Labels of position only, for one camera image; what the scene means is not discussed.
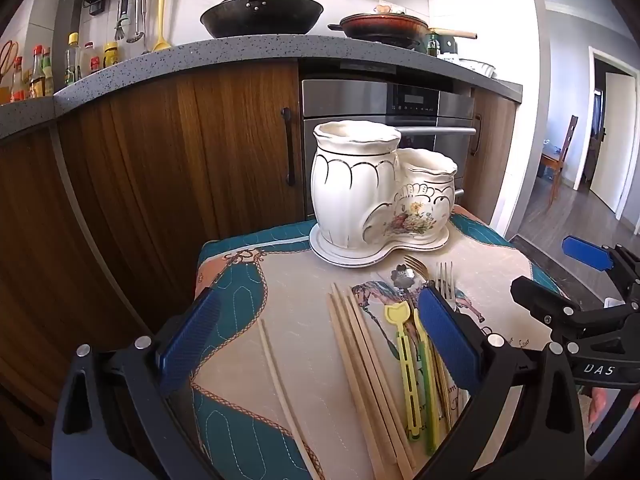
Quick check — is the red cap dark bottle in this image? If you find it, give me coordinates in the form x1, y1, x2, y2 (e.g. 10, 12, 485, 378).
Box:
30, 45, 46, 99

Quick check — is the red cap sauce bottle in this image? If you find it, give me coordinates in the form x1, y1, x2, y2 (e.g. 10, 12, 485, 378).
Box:
81, 41, 99, 78

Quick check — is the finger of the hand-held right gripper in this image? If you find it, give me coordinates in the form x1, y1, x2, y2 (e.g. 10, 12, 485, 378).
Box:
510, 276, 586, 341
561, 235, 640, 302

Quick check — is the silver flower-shaped spoon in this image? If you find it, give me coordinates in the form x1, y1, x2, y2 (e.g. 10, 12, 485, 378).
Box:
391, 264, 421, 321

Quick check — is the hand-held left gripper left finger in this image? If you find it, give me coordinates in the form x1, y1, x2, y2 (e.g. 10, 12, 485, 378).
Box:
52, 287, 226, 480

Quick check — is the wooden chair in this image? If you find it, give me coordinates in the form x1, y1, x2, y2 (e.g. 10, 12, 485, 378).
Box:
537, 115, 580, 206

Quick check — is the yellow plastic tulip fork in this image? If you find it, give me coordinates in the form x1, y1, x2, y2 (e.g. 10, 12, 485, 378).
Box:
411, 308, 442, 457

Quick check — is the white door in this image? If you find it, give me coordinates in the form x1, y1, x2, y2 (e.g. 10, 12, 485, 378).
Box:
590, 72, 638, 213

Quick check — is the stainless steel built-in oven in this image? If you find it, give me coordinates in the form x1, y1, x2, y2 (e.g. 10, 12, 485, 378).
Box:
300, 79, 477, 221

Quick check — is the white ceramic holder tray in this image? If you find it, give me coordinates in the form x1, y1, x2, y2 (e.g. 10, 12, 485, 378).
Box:
308, 220, 451, 268

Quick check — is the red frying pan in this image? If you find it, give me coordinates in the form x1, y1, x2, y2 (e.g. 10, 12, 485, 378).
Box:
327, 12, 478, 45

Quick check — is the wooden cabinet door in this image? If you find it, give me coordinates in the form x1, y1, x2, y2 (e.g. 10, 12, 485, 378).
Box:
175, 59, 303, 243
460, 87, 517, 228
56, 77, 221, 321
0, 130, 153, 461

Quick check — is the white bowl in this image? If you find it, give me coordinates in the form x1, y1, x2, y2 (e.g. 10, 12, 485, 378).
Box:
457, 58, 499, 79

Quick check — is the red cap orange bottle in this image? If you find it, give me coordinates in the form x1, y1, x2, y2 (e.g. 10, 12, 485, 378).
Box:
11, 56, 26, 103

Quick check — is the yellow cap oil bottle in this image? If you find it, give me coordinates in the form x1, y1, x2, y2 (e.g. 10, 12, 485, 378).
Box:
65, 32, 82, 86

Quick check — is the yellow hanging spatula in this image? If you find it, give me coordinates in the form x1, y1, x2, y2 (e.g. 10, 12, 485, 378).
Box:
151, 0, 173, 53

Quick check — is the metal hanging kitchen tool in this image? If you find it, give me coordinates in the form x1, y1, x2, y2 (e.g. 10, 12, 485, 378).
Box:
114, 0, 131, 41

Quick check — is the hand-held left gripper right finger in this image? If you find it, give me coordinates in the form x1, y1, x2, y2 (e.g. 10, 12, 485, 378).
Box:
415, 285, 586, 480

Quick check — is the green label bottle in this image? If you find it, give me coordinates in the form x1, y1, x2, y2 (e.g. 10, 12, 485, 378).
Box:
42, 47, 55, 96

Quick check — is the quilted horse print mat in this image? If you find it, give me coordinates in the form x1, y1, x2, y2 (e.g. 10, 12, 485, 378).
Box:
195, 210, 581, 480

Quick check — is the person's right hand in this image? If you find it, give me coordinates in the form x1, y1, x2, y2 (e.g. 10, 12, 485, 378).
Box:
587, 387, 611, 431

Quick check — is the yellow plastic spoon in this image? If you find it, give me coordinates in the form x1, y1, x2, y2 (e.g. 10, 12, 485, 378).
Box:
383, 302, 423, 442

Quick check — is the metal hanging slotted spoon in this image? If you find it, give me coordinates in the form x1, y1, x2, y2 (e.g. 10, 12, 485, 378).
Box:
126, 0, 147, 44

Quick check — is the white floral ceramic utensil holder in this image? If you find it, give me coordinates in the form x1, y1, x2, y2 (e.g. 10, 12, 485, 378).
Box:
311, 120, 458, 253

